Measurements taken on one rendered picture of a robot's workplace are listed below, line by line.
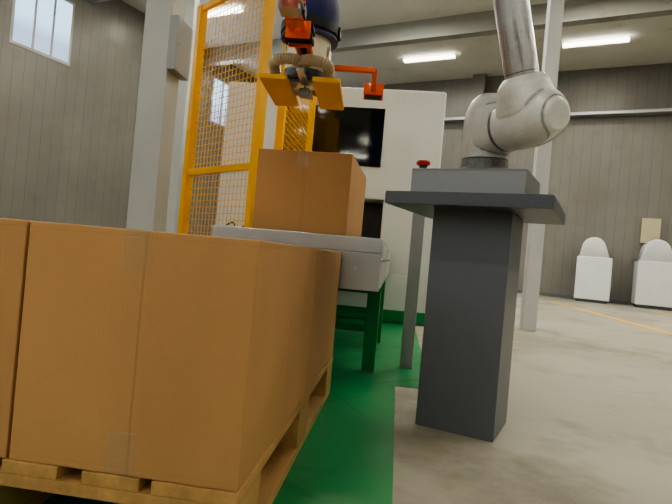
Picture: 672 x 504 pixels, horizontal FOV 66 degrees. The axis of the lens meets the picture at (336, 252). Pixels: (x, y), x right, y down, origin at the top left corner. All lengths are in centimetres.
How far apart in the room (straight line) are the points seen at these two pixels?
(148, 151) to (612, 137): 1160
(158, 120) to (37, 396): 230
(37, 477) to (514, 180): 134
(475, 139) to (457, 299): 52
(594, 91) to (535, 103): 1218
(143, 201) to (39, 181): 781
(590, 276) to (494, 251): 1059
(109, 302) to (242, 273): 23
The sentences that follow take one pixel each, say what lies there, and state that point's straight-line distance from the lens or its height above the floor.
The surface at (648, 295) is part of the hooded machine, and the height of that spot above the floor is 27.
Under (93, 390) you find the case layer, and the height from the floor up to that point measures 28.
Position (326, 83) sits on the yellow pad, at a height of 113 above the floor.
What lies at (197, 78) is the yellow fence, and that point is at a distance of 374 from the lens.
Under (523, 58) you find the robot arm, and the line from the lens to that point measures 170.
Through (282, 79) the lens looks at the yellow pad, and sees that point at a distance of 195.
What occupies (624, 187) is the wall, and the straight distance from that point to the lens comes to 1329.
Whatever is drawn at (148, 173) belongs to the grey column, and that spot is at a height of 89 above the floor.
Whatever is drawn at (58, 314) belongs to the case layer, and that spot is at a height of 39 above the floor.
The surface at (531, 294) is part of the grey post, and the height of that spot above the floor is 33.
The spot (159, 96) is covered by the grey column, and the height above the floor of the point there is 132.
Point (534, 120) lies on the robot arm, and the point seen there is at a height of 96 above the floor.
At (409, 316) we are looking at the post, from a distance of 263.
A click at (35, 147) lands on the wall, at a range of 1083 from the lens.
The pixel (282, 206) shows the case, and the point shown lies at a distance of 218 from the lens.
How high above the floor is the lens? 53
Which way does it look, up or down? level
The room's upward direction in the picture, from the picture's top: 5 degrees clockwise
